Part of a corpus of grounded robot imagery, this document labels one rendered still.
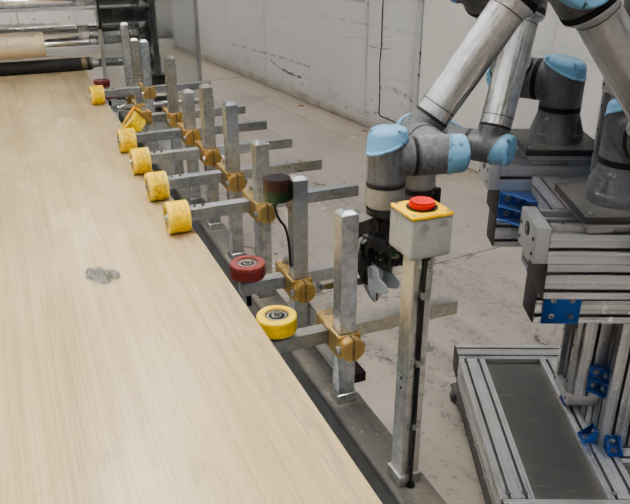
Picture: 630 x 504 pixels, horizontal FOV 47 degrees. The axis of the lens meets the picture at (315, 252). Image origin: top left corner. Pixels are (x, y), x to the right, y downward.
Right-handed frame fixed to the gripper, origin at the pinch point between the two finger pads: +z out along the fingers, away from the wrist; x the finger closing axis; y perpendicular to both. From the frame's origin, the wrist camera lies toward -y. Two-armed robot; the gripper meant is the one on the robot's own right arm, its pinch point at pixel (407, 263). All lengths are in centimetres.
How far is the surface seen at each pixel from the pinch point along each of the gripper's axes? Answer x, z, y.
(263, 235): 19.3, -5.4, -31.5
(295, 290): -7.9, -3.1, -33.4
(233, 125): 44, -28, -31
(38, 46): 250, -22, -69
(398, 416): -55, -1, -33
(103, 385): -35, -8, -79
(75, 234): 33, -8, -76
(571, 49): 192, -11, 216
